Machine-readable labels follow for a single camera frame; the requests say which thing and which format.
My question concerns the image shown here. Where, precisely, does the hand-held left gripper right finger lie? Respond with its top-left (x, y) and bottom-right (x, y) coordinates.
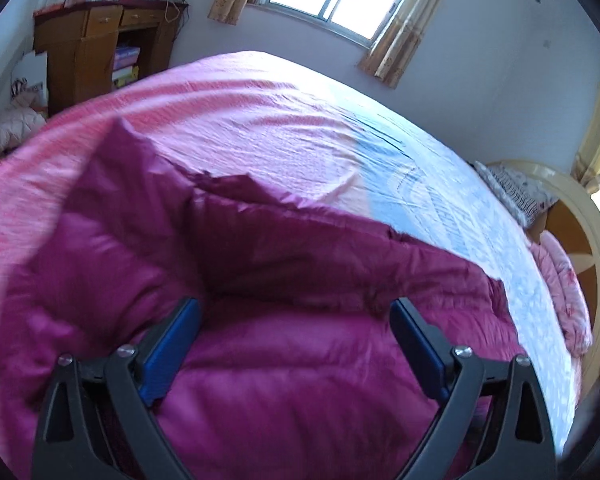
top-left (389, 297), bottom-right (561, 480)

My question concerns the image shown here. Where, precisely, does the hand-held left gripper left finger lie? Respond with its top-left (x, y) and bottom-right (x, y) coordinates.
top-left (30, 296), bottom-right (202, 480)

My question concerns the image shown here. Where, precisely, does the magenta quilted down jacket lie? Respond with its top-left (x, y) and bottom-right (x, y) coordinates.
top-left (0, 117), bottom-right (528, 480)

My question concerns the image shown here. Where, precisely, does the folded pink floral blanket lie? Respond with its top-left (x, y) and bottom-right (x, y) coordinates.
top-left (527, 230), bottom-right (593, 356)

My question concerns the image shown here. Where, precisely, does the patterned white pillow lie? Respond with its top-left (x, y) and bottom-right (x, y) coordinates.
top-left (472, 160), bottom-right (560, 228)

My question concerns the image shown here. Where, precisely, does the cream wooden headboard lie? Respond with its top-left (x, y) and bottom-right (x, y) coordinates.
top-left (485, 159), bottom-right (600, 396)

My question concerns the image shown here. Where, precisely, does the blue and pink patterned bedsheet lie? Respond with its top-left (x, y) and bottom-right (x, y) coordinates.
top-left (0, 50), bottom-right (583, 461)

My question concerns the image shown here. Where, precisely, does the stack of books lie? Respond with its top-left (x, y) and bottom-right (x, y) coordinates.
top-left (111, 45), bottom-right (142, 86)

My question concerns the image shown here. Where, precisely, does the white paper bag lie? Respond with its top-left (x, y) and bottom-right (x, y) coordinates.
top-left (9, 50), bottom-right (49, 111)

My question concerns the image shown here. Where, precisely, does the brown wooden desk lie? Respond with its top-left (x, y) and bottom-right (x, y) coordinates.
top-left (32, 0), bottom-right (190, 118)

